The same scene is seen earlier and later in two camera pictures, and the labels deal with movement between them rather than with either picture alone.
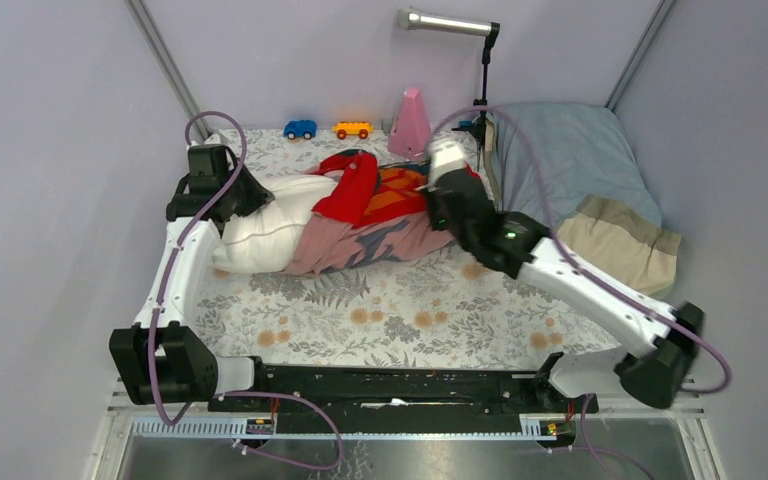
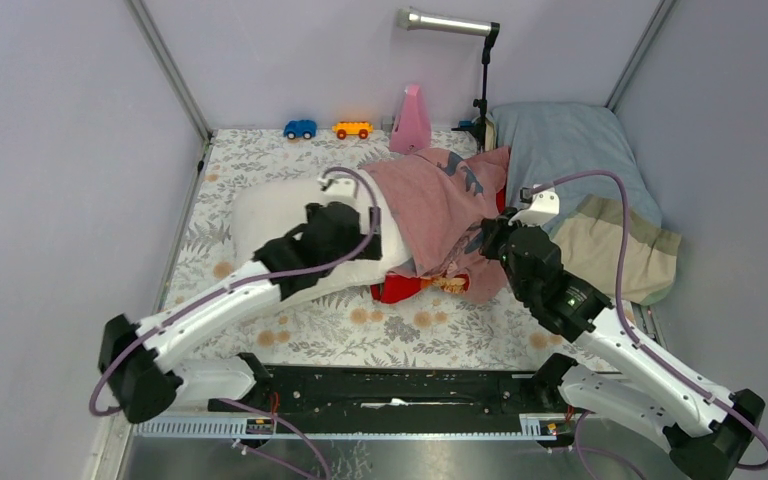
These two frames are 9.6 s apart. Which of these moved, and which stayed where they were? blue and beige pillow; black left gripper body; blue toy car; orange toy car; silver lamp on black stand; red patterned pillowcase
Moved: red patterned pillowcase; black left gripper body
Stayed: blue toy car; silver lamp on black stand; blue and beige pillow; orange toy car
